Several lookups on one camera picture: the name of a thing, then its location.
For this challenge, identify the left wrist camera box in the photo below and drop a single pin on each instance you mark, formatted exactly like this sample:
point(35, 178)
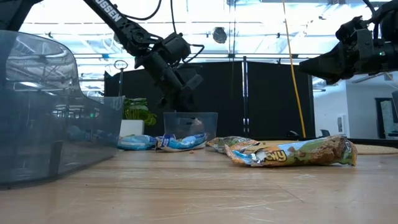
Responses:
point(175, 46)

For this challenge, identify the green plant in white pot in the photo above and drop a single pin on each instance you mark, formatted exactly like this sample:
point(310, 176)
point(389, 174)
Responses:
point(136, 112)

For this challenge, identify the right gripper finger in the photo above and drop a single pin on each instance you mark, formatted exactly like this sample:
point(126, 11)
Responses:
point(326, 67)

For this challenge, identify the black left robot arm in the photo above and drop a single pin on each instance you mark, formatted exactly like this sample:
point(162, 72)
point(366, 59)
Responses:
point(124, 25)

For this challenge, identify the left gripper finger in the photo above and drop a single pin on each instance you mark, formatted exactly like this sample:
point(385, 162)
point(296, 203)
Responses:
point(182, 101)

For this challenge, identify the black partition panel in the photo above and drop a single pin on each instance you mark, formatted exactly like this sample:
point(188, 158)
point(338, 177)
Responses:
point(273, 99)

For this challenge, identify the light blue granola bar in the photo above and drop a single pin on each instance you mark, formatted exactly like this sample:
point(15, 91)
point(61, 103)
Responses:
point(304, 154)

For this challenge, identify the black overhead camera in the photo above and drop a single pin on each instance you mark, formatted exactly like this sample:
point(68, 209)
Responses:
point(219, 35)

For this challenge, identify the dark blue granola bar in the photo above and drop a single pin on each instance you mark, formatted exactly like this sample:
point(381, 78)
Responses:
point(183, 143)
point(136, 142)

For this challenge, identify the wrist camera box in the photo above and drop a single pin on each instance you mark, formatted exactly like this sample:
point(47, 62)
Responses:
point(348, 29)
point(175, 46)

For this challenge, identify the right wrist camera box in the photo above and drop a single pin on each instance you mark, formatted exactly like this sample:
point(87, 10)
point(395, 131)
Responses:
point(348, 29)

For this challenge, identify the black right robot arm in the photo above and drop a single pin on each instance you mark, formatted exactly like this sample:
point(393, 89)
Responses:
point(390, 21)

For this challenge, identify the green granola bar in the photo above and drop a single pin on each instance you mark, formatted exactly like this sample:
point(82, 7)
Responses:
point(224, 143)

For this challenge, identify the grey translucent plastic bin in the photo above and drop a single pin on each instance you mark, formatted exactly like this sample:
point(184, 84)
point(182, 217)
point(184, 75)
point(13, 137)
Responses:
point(174, 124)
point(46, 124)

